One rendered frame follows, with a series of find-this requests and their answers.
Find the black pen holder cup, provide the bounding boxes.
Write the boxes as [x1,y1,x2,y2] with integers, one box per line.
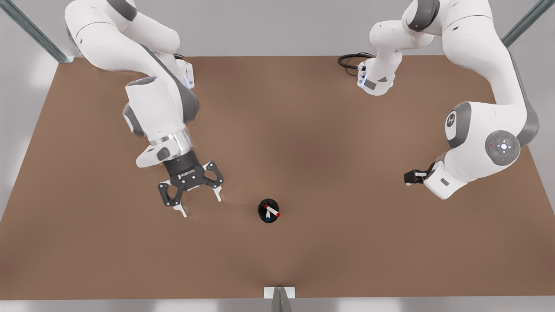
[258,198,281,224]

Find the silver frame post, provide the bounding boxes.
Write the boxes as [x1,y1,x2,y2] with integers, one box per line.
[0,0,75,64]
[500,0,555,48]
[264,286,296,312]

